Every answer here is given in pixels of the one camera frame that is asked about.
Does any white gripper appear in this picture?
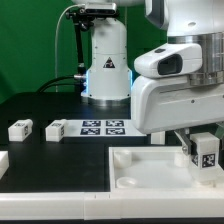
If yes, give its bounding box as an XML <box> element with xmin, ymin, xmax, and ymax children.
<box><xmin>131</xmin><ymin>76</ymin><xmax>224</xmax><ymax>155</ymax></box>

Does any white square tabletop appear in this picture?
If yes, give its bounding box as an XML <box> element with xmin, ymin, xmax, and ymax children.
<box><xmin>109</xmin><ymin>146</ymin><xmax>224</xmax><ymax>193</ymax></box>

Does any white marker sheet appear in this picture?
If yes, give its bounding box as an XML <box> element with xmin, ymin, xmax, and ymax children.
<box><xmin>65</xmin><ymin>119</ymin><xmax>142</xmax><ymax>137</ymax></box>

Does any white front fence rail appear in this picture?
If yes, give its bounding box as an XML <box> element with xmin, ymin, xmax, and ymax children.
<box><xmin>0</xmin><ymin>189</ymin><xmax>224</xmax><ymax>220</ymax></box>

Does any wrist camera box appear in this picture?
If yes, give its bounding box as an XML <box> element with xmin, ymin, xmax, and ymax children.
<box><xmin>134</xmin><ymin>43</ymin><xmax>202</xmax><ymax>79</ymax></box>

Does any black cable bundle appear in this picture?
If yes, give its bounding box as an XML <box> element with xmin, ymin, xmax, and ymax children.
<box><xmin>36</xmin><ymin>75</ymin><xmax>84</xmax><ymax>94</ymax></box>

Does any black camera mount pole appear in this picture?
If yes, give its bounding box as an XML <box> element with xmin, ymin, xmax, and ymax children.
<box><xmin>66</xmin><ymin>8</ymin><xmax>94</xmax><ymax>77</ymax></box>

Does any grey base camera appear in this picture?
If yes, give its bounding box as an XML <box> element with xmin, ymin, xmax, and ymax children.
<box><xmin>85</xmin><ymin>2</ymin><xmax>117</xmax><ymax>15</ymax></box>

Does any grey camera cable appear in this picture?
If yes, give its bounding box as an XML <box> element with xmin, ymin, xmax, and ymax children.
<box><xmin>54</xmin><ymin>3</ymin><xmax>84</xmax><ymax>93</ymax></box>

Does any white left fence rail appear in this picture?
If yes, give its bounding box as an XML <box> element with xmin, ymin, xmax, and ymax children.
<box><xmin>0</xmin><ymin>151</ymin><xmax>9</xmax><ymax>179</ymax></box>

